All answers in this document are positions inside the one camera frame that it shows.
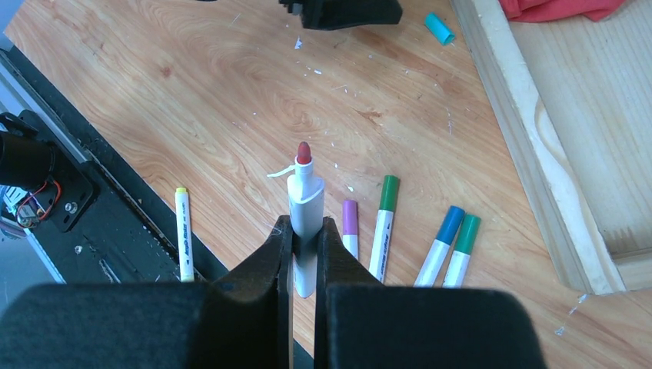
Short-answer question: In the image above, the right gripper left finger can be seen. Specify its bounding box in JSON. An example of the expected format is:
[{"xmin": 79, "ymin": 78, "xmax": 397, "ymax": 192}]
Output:
[{"xmin": 1, "ymin": 215, "xmax": 293, "ymax": 368}]

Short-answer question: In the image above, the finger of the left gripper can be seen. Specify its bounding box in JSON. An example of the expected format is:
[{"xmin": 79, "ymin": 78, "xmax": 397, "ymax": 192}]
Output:
[{"xmin": 279, "ymin": 0, "xmax": 403, "ymax": 30}]

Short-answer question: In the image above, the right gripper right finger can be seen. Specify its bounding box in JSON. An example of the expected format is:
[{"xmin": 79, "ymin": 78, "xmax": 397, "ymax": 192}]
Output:
[{"xmin": 314, "ymin": 217, "xmax": 546, "ymax": 368}]

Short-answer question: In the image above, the white pen teal end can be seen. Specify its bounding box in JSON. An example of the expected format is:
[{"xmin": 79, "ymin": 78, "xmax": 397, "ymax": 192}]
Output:
[{"xmin": 342, "ymin": 200, "xmax": 359, "ymax": 260}]

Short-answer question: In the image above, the white pen blue cap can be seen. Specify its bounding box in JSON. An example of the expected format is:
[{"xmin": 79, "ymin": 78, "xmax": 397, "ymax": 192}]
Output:
[{"xmin": 414, "ymin": 205, "xmax": 465, "ymax": 288}]

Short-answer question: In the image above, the white pen yellow cap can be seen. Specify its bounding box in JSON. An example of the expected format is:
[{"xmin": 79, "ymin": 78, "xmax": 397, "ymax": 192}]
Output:
[{"xmin": 175, "ymin": 188, "xmax": 195, "ymax": 282}]

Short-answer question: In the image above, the white pen green cap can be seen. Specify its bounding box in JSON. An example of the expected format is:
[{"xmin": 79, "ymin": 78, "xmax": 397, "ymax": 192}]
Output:
[{"xmin": 368, "ymin": 175, "xmax": 400, "ymax": 282}]

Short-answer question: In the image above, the white paper scrap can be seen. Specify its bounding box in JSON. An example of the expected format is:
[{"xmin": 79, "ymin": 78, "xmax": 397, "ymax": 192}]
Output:
[{"xmin": 267, "ymin": 165, "xmax": 295, "ymax": 178}]

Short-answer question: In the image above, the wooden clothes rack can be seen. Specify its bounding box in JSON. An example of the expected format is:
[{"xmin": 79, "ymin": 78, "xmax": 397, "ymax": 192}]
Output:
[{"xmin": 452, "ymin": 1, "xmax": 651, "ymax": 295}]

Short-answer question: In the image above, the red garment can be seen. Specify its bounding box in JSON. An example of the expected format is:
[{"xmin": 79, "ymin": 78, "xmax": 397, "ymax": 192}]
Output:
[{"xmin": 499, "ymin": 0, "xmax": 625, "ymax": 23}]

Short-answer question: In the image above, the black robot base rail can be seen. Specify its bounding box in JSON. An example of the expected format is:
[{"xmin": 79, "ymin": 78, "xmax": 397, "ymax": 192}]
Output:
[{"xmin": 0, "ymin": 45, "xmax": 228, "ymax": 286}]

